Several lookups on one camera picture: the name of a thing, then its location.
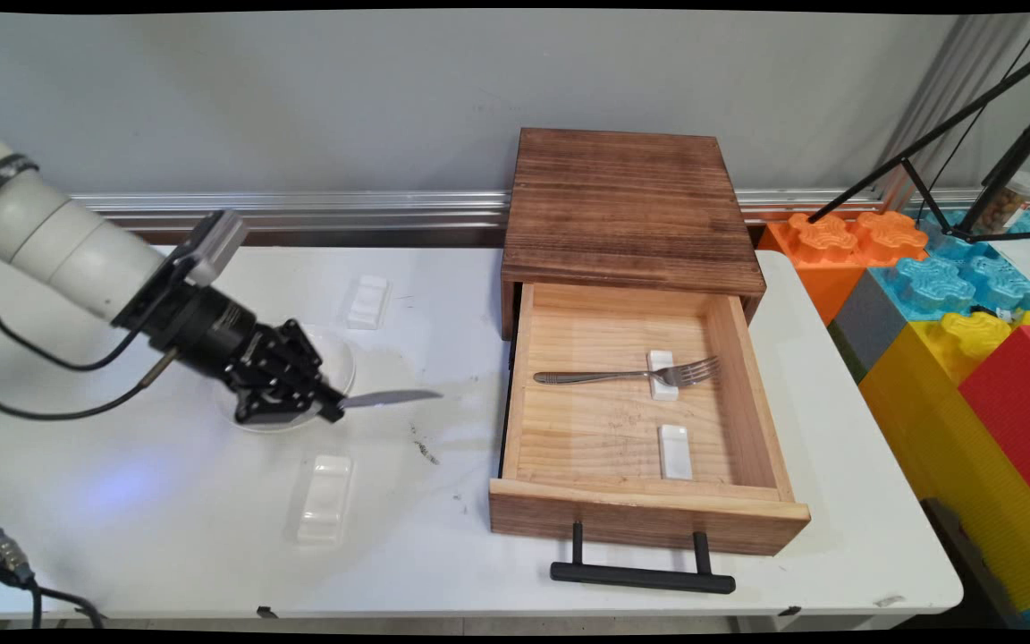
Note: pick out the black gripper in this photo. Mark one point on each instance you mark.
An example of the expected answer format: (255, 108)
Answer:
(211, 335)

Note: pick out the silver table knife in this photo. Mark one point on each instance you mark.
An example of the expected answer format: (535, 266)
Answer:
(390, 399)

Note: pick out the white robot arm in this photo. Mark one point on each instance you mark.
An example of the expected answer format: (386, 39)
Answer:
(68, 241)

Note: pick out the white round plate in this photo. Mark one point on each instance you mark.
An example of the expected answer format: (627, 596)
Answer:
(340, 362)

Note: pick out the white ceramic cutlery rest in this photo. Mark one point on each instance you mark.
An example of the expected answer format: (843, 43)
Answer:
(325, 501)
(368, 302)
(675, 452)
(663, 394)

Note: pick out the black table edge clip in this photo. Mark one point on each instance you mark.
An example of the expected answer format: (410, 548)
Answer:
(266, 613)
(789, 612)

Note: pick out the silver fork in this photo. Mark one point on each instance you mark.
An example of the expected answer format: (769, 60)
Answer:
(604, 377)

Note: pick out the light wooden drawer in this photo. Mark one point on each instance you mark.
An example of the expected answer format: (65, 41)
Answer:
(604, 429)

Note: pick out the dark wooden drawer cabinet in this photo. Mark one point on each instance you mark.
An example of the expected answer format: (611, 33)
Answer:
(622, 206)

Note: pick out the orange toy block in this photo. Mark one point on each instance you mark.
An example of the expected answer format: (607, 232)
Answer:
(828, 246)

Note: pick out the grey toy block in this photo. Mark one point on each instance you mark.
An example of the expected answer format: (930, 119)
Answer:
(868, 322)

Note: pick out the yellow toy block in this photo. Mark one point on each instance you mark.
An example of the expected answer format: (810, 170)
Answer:
(935, 420)

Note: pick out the red toy block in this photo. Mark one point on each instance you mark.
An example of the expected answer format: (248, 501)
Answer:
(1020, 402)

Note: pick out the clear snack jar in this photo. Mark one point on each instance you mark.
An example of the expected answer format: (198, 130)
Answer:
(1007, 210)

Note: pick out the black tripod stand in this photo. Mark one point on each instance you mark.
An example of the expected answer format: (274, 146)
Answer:
(1016, 157)

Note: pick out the grey wrist camera black bracket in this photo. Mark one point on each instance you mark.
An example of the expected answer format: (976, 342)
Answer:
(218, 246)

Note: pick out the aluminium wall rail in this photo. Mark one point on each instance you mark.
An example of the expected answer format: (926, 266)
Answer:
(345, 210)

